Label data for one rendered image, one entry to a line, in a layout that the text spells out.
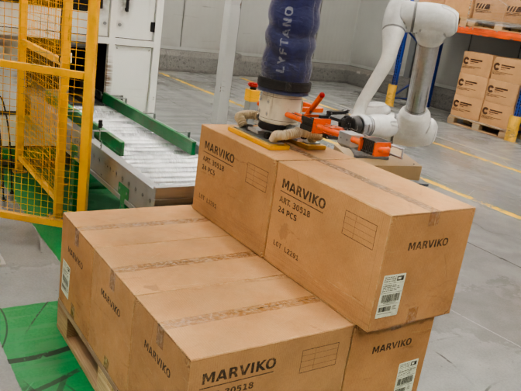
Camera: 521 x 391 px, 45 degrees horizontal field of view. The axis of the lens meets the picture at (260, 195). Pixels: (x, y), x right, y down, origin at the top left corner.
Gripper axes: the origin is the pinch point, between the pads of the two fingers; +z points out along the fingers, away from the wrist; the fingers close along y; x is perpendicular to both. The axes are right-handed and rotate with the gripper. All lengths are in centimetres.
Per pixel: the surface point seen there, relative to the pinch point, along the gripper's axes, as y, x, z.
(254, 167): 20.1, 9.2, 20.4
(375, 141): -2.4, -36.6, 3.7
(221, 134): 13.5, 37.2, 20.8
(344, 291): 45, -51, 19
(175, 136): 45, 165, -22
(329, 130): -0.1, -11.2, 3.3
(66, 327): 101, 47, 79
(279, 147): 11.6, 9.3, 9.9
